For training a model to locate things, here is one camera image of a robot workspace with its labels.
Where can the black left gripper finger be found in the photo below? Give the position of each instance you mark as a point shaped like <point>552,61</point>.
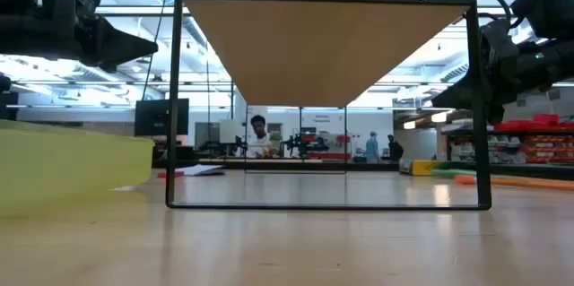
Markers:
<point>121,48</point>

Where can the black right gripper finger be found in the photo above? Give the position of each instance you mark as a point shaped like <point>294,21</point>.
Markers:
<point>455,95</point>

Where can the yellow green crayon box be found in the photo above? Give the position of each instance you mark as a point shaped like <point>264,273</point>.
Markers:
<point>423,168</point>

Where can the orange pencil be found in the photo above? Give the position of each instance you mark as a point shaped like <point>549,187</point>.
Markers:
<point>515,182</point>

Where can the yellow-green pencil pouch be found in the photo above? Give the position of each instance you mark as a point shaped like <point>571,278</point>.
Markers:
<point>67,165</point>

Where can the black background robot arm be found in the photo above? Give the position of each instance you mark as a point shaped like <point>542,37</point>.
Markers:
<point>240,146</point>
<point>305,146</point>

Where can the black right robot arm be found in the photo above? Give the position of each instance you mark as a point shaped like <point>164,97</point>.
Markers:
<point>547,8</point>

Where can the black monitor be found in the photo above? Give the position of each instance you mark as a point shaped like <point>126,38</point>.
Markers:
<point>152,118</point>

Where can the green marker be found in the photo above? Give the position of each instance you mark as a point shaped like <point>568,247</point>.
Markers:
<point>453,173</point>

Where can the person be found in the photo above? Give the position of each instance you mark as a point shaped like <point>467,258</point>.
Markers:
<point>395,150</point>
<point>372,149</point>
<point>259,142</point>

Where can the storage rack with red bins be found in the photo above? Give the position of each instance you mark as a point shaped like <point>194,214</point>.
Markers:
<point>538,147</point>

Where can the background work table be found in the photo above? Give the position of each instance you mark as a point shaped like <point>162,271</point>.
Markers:
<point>367,166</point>

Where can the red eraser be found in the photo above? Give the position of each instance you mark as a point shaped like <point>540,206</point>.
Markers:
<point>161,174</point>

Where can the white board panel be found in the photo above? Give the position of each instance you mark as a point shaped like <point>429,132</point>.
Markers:
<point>229,131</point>

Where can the white notebook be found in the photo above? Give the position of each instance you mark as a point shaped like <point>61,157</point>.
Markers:
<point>202,170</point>

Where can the wooden shelf riser black frame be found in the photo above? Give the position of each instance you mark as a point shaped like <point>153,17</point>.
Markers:
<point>314,53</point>

